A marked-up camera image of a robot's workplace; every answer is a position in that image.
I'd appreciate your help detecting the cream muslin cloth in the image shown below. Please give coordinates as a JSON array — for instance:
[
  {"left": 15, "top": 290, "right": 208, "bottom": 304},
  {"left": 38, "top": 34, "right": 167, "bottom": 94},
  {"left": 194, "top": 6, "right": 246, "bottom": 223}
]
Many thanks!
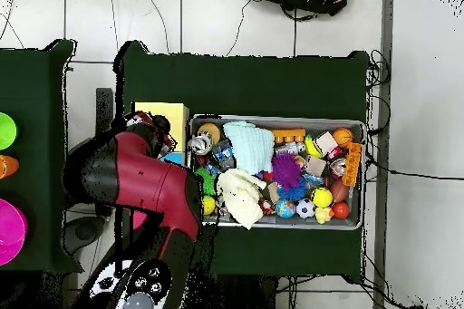
[{"left": 216, "top": 168, "right": 268, "bottom": 231}]

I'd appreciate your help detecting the wooden three-hole box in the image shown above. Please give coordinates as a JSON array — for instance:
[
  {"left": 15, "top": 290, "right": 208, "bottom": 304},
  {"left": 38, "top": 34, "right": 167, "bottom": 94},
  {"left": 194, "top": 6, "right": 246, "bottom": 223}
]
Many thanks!
[{"left": 129, "top": 101, "right": 190, "bottom": 230}]

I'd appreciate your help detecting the silver mesh bin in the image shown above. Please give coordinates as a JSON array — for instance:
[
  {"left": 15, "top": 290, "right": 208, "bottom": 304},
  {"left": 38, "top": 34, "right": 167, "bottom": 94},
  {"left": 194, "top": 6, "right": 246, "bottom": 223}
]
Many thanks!
[{"left": 187, "top": 112, "right": 366, "bottom": 231}]

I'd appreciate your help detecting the crushed drink can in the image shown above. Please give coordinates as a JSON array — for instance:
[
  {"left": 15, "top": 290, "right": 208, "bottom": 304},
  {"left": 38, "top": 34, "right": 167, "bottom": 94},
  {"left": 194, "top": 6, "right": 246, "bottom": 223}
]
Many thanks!
[{"left": 188, "top": 130, "right": 214, "bottom": 156}]

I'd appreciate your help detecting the green spiky ball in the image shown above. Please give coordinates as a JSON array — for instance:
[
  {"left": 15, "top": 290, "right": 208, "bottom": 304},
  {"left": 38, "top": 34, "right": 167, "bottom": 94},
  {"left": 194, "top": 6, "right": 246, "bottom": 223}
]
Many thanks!
[{"left": 195, "top": 166, "right": 218, "bottom": 196}]

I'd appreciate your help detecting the mint green muslin cloth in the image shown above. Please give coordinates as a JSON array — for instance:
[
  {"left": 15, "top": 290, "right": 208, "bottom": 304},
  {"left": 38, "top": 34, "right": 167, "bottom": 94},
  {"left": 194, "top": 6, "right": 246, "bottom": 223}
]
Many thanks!
[{"left": 221, "top": 121, "right": 276, "bottom": 175}]

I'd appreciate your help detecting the green-clothed side table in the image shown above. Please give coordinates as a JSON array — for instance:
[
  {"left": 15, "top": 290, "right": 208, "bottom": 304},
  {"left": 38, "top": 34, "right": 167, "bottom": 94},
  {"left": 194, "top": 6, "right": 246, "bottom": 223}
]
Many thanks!
[{"left": 0, "top": 37, "right": 85, "bottom": 275}]

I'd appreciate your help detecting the dark green table cloth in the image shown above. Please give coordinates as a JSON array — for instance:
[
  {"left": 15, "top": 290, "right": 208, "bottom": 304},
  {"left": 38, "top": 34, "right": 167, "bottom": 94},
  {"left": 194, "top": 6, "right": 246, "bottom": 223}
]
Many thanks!
[{"left": 112, "top": 39, "right": 372, "bottom": 282}]

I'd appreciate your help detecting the orange plastic toy block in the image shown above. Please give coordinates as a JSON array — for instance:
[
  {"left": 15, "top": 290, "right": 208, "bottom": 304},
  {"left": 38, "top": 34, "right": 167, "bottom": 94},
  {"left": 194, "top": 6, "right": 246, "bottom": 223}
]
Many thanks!
[{"left": 269, "top": 128, "right": 307, "bottom": 144}]

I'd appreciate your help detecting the orange plastic cup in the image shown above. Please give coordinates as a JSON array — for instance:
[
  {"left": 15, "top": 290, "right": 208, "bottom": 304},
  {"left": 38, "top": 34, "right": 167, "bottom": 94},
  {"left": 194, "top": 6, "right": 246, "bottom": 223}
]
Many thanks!
[{"left": 0, "top": 154, "right": 21, "bottom": 180}]

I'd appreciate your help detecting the purple spiky ball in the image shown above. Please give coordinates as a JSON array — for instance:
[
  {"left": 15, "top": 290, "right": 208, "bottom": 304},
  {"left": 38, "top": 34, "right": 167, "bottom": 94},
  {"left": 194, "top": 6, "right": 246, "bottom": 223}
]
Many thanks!
[{"left": 270, "top": 151, "right": 305, "bottom": 191}]

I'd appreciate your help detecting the magenta plastic bowl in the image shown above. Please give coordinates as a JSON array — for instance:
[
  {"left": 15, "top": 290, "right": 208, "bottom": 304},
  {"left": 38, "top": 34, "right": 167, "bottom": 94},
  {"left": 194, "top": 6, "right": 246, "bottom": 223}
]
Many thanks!
[{"left": 0, "top": 198, "right": 29, "bottom": 267}]

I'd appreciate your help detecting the black-and-white soccer ball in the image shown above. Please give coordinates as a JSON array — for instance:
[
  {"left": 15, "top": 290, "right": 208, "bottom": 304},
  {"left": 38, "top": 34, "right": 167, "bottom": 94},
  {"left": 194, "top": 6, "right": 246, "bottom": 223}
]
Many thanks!
[{"left": 295, "top": 198, "right": 316, "bottom": 220}]

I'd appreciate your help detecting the yellow smiley ball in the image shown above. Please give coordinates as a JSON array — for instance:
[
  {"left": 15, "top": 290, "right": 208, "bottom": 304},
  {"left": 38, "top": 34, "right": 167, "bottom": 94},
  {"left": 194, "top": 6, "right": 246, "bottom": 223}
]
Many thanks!
[{"left": 310, "top": 187, "right": 334, "bottom": 209}]

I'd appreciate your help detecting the orange toy basketball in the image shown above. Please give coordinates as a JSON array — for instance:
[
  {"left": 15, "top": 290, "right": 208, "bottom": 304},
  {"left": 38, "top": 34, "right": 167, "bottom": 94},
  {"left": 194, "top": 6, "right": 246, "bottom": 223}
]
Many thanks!
[{"left": 332, "top": 127, "right": 354, "bottom": 148}]

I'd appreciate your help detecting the orange plastic grid tray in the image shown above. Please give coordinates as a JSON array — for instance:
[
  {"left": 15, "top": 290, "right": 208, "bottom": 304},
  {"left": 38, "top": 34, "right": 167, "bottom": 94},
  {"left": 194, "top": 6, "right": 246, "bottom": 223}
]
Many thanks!
[{"left": 341, "top": 141, "right": 363, "bottom": 188}]

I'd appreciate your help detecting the black power cable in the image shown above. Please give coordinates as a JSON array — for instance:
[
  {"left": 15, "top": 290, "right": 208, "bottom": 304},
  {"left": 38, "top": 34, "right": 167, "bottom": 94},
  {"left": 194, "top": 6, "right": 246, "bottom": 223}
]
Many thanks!
[{"left": 365, "top": 152, "right": 464, "bottom": 182}]

